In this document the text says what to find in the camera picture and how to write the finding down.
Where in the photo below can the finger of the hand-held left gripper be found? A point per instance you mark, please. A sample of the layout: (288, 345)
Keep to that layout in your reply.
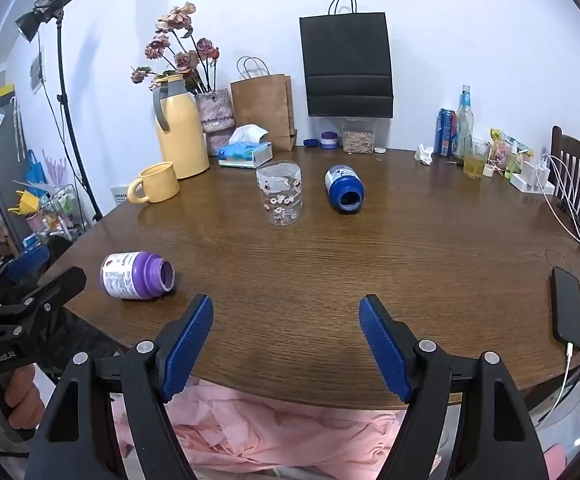
(30, 262)
(60, 287)

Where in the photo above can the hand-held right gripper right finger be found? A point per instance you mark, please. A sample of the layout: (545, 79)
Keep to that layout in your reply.
(384, 350)

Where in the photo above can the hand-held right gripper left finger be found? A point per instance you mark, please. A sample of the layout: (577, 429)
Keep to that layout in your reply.
(189, 347)

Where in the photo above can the purple plastic bottle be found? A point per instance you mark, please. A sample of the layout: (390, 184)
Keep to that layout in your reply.
(132, 276)

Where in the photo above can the blue plastic bottle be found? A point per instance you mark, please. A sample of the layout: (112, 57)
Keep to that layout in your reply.
(344, 187)

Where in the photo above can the clear printed cup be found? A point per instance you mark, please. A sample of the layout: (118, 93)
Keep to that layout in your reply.
(281, 197)

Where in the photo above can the person's left hand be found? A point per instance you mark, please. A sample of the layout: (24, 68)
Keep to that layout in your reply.
(22, 397)

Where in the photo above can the blue tote bag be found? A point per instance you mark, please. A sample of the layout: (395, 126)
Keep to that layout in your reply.
(34, 167)

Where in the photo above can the pink clothing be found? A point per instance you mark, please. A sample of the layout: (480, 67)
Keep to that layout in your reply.
(270, 435)

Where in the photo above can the yellow mug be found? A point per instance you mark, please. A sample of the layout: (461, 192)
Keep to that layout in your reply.
(160, 182)

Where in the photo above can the black light stand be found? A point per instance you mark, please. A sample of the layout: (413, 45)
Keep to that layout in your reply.
(67, 110)

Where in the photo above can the black smartphone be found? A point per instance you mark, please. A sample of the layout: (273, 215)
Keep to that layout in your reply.
(567, 305)

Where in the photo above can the crumpled white paper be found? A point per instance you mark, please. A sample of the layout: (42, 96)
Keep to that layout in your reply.
(424, 155)

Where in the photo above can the yellow thermos jug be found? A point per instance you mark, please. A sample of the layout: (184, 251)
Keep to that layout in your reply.
(182, 130)

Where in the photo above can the blue tissue box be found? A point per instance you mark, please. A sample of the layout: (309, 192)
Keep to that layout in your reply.
(242, 155)

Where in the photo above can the glass of yellow drink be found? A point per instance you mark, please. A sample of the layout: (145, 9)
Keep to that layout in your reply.
(475, 165)

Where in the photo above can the clear container of nuts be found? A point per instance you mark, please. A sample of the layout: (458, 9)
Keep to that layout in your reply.
(357, 139)

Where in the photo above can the blue lid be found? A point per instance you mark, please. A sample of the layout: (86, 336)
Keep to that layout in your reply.
(311, 143)

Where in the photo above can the white power strip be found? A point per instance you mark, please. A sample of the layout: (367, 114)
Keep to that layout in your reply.
(532, 180)

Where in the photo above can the blue drink can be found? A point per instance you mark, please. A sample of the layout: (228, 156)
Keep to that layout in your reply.
(444, 132)

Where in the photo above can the pink vase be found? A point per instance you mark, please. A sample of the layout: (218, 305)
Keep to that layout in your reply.
(216, 120)

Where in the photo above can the pile of snack packets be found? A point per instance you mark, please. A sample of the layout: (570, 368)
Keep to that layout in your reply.
(507, 152)

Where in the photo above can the clear glass bottle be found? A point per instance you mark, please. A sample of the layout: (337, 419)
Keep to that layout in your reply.
(464, 125)

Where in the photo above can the brown paper bag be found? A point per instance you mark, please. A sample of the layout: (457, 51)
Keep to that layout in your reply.
(262, 105)

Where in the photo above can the black studio light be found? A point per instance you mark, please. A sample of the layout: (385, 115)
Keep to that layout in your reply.
(45, 7)

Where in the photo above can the dried pink flowers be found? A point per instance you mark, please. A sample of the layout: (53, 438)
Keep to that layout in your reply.
(186, 60)

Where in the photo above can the wooden chair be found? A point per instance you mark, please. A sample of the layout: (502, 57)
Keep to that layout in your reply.
(577, 160)

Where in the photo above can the black paper bag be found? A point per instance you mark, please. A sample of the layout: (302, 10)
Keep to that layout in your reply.
(347, 60)

